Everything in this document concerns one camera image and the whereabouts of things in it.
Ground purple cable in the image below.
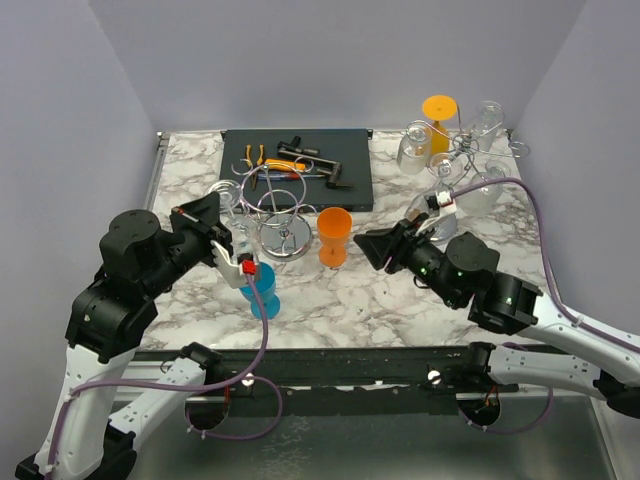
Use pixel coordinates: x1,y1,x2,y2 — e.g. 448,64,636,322
47,274,284,471
449,177,640,436

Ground yellow plastic goblet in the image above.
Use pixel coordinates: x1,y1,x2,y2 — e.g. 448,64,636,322
422,95,458,156

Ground black mounting base rail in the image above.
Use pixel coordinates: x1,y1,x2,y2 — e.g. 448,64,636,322
139,344,521,419

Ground clear stemmed glass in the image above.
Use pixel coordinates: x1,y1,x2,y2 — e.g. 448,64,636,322
206,180,260,262

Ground tall chrome glass rack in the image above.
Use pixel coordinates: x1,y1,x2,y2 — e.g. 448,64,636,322
404,102,531,246

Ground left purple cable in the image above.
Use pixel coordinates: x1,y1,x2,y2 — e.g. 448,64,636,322
47,274,284,471

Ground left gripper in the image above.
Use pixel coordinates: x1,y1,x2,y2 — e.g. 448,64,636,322
146,191,237,296

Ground orange handled pliers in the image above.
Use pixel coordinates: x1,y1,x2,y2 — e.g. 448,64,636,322
244,144,265,191

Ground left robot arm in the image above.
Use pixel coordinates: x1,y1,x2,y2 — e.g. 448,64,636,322
15,192,244,479

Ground dark grey tray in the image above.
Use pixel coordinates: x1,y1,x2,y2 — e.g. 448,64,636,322
219,128,374,212

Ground dark metal T tool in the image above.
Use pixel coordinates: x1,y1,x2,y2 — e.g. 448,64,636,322
277,135,320,156

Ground blue plastic goblet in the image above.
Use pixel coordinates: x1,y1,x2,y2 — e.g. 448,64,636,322
240,262,280,320

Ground ribbed clear wine glass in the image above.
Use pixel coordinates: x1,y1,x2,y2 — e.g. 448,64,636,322
471,100,506,152

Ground orange plastic goblet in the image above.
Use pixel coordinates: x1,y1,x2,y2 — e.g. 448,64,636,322
317,207,352,268

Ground red blue screwdriver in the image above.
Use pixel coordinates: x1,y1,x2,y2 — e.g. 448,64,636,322
258,171,325,181

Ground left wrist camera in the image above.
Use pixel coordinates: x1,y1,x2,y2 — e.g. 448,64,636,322
211,240,262,289

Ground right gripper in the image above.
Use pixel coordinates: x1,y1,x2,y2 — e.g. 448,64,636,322
353,212,462,308

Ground small chrome ring rack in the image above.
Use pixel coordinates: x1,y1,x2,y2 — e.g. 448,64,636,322
231,159,315,262

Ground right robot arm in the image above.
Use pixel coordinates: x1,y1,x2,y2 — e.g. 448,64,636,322
354,220,639,418

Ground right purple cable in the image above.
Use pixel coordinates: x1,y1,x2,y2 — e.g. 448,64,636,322
449,177,640,436

